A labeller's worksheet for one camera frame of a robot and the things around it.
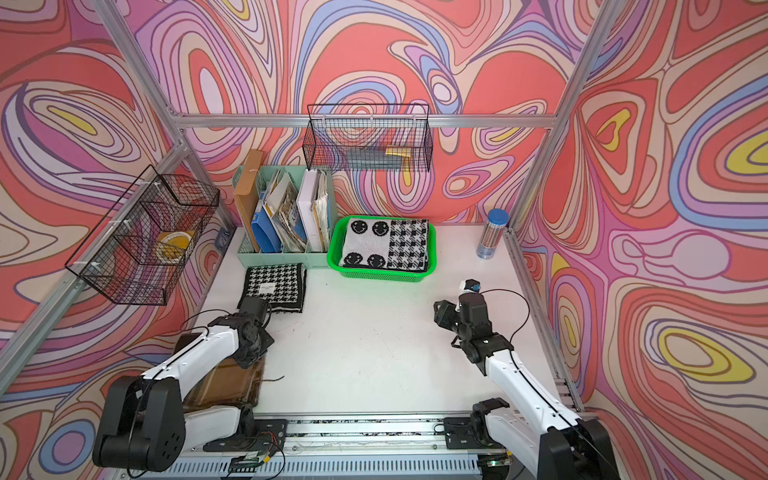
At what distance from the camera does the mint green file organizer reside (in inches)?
37.5

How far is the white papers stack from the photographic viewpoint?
95cm

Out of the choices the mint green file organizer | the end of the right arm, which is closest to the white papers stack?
the mint green file organizer
